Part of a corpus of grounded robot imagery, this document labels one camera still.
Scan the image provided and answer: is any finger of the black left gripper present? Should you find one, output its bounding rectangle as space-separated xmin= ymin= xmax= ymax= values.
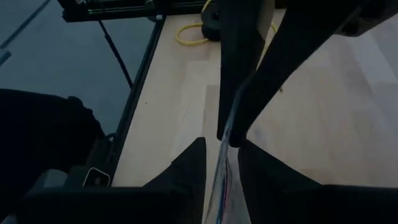
xmin=229 ymin=0 xmax=374 ymax=149
xmin=216 ymin=0 xmax=276 ymax=141

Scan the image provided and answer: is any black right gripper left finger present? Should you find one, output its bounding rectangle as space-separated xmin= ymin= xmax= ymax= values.
xmin=142 ymin=136 xmax=208 ymax=224

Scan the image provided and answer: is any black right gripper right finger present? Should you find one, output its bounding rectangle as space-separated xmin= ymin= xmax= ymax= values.
xmin=238 ymin=139 xmax=323 ymax=224

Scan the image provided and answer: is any clear plastic bags pile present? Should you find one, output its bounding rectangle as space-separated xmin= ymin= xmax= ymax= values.
xmin=203 ymin=124 xmax=251 ymax=224

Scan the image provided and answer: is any black low furniture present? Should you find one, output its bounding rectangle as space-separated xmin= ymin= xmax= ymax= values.
xmin=0 ymin=88 xmax=108 ymax=190

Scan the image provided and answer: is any black spool of yellow wire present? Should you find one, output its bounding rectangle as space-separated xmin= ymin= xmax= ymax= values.
xmin=175 ymin=0 xmax=278 ymax=47

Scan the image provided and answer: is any black table-level camera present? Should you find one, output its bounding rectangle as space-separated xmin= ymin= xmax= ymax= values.
xmin=82 ymin=167 xmax=111 ymax=188

